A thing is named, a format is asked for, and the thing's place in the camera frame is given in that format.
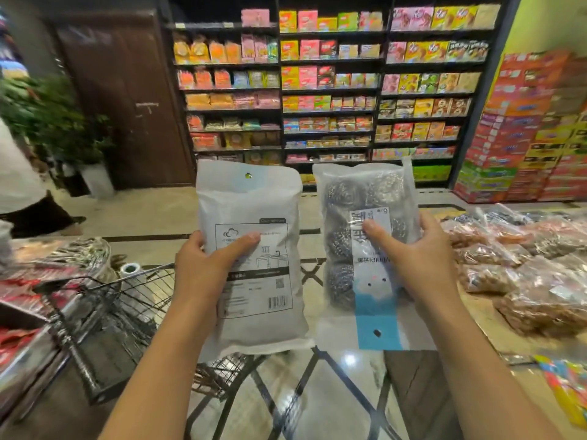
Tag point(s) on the green potted plant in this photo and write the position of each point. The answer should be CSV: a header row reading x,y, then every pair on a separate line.
x,y
55,119

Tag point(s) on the pile of clear nut bags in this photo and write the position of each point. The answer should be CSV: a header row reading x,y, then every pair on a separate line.
x,y
541,302

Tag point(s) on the brown wooden door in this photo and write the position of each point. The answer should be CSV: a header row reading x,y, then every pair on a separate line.
x,y
128,132

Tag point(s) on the stack of red cartons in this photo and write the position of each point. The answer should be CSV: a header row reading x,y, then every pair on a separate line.
x,y
518,132

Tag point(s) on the person's left forearm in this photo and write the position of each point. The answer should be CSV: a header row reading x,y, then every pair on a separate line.
x,y
156,384

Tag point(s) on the white plastic bag roll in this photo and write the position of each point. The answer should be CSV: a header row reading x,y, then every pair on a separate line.
x,y
129,270

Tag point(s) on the person's right hand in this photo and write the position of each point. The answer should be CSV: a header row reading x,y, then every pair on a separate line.
x,y
426,265

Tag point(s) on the person's left hand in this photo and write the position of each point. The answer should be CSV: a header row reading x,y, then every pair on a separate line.
x,y
202,274

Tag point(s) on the pile of red stick snacks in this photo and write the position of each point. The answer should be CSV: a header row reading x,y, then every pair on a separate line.
x,y
27,288

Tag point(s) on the wooden acrylic-bin snack stand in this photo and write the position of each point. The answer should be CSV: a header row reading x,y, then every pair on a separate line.
x,y
46,407

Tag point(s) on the black biscuit shelving unit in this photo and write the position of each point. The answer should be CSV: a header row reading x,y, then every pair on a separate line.
x,y
496,46

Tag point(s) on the wooden glass-edged display counter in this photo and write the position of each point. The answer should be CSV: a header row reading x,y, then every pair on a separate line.
x,y
422,398

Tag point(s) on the pile of colourful candy packets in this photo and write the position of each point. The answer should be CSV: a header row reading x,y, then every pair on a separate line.
x,y
568,389

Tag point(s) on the rows of biscuit boxes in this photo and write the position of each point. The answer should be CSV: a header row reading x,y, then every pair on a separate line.
x,y
330,50

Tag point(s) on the white plant pot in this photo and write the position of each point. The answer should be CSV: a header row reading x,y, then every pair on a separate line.
x,y
97,180

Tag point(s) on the person's right forearm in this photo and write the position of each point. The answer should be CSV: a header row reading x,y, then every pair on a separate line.
x,y
486,384

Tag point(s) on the pile of red candy packets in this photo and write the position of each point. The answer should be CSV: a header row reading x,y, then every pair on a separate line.
x,y
16,343

